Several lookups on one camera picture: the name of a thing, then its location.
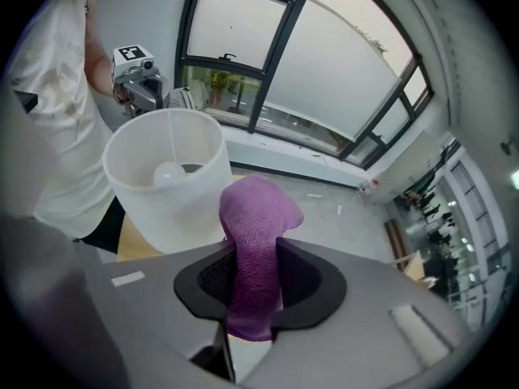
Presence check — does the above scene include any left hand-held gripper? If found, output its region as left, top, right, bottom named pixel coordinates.
left=111, top=45, right=171, bottom=119

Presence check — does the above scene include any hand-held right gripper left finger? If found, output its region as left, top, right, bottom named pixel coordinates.
left=83, top=242, right=236, bottom=389

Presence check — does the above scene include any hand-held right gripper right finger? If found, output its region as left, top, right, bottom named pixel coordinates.
left=242, top=237, right=482, bottom=389

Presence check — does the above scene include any white table lamp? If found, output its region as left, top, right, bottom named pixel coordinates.
left=102, top=107, right=233, bottom=255

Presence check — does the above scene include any purple cloth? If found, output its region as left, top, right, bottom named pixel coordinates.
left=218, top=173, right=305, bottom=342

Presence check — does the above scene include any person's left forearm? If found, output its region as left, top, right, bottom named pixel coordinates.
left=84, top=26, right=117, bottom=96

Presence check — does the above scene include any wooden desk with white legs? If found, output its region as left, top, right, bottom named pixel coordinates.
left=399, top=249, right=439, bottom=291

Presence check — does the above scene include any beige backpack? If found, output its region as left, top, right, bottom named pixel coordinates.
left=169, top=87, right=195, bottom=111

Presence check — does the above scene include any wooden step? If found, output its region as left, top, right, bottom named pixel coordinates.
left=383, top=219, right=410, bottom=261

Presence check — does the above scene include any person in white shirt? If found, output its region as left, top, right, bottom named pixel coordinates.
left=10, top=0, right=122, bottom=241

